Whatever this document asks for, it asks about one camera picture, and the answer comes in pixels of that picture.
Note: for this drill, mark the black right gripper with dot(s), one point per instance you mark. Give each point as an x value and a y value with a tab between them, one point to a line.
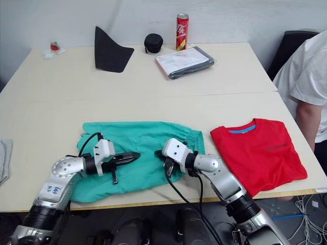
170	166

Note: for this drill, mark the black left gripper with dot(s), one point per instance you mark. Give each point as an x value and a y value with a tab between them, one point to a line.
108	167

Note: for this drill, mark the green shorts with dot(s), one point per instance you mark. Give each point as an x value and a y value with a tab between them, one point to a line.
143	148

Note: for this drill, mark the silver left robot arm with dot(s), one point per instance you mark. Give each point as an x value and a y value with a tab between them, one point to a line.
60	183

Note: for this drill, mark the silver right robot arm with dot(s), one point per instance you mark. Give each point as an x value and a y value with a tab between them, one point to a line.
224	183

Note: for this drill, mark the red t-shirt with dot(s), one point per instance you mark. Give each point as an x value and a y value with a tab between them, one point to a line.
258	155

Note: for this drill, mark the person in white t-shirt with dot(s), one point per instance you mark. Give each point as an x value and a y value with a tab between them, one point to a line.
306	71

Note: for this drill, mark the dark rounded shape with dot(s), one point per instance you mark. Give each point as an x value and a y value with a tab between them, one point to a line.
190	227
132	231

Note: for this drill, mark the bagged dark cloth with paper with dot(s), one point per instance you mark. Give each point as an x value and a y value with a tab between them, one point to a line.
186	62

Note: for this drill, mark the black felt cloth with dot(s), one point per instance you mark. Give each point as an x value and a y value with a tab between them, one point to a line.
107	54

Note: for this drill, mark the black round zipper case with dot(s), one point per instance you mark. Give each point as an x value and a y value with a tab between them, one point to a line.
153	43

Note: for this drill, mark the grey sock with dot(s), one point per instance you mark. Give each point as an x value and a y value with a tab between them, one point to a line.
4	160

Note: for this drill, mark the red cola can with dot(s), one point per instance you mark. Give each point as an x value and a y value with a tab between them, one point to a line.
182	32

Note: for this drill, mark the small red green wrapper pile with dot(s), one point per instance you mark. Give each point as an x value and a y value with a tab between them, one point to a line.
53	48

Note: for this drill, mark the blue rod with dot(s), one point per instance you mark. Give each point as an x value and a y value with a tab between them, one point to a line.
288	217

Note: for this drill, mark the black chair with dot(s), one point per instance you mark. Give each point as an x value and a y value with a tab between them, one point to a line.
283	53

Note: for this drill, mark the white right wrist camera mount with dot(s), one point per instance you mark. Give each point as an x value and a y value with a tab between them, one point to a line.
176	151

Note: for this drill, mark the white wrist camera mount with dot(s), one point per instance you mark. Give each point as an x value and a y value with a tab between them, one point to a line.
176	151
103	150

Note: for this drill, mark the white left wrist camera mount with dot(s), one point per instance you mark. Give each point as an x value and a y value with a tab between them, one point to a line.
103	150

